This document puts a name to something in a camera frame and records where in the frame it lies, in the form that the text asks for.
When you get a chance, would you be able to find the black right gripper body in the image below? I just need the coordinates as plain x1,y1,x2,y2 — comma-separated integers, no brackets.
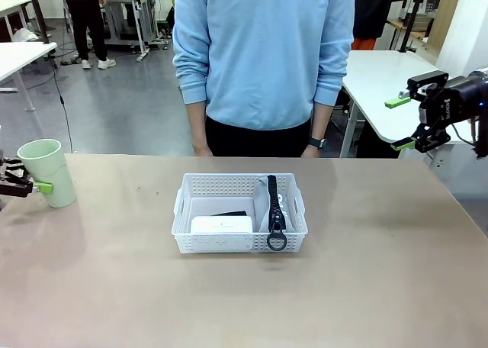
419,69,488,130

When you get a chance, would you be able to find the pale green plastic cup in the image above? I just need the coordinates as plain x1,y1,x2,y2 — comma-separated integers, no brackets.
16,138,78,209

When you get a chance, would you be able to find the grey CAMPUS pencil case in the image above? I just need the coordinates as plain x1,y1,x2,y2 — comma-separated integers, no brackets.
254,174,295,252

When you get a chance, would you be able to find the white power strip box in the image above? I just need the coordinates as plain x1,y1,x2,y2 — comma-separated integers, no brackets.
190,214,255,235

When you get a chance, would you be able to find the black stapler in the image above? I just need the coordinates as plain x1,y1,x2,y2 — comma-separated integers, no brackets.
210,209,249,218

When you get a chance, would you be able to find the person's left forearm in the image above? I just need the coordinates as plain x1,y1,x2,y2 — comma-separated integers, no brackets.
310,103,336,140

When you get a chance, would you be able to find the person's right forearm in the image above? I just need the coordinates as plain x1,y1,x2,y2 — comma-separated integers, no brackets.
185,103,210,149

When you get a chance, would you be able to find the white perforated plastic basket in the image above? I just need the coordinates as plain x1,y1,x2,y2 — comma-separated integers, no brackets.
171,172,309,255

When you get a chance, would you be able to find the person's right hand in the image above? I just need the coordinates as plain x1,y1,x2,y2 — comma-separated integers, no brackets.
191,144,214,159

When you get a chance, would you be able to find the black tripod stand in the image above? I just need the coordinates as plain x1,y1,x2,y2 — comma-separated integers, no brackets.
397,0,427,55

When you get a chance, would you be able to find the background person in orange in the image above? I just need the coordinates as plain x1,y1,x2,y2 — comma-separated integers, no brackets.
352,0,417,51

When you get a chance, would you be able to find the small white side table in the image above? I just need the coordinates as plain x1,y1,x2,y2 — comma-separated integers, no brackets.
0,41,59,113

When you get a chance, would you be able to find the black pole stand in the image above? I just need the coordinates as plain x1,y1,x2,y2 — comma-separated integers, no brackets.
25,0,53,44

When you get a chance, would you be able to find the person in light blue sweatshirt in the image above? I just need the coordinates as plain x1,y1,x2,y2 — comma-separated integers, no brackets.
172,0,356,159

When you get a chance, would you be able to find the white background desk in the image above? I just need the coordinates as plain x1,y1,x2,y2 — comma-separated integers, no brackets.
0,0,34,43

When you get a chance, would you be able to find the background person in black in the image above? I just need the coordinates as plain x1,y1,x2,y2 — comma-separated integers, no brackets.
59,0,117,71

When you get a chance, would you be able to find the grey background workbench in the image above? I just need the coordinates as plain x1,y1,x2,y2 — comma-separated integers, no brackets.
101,0,162,63

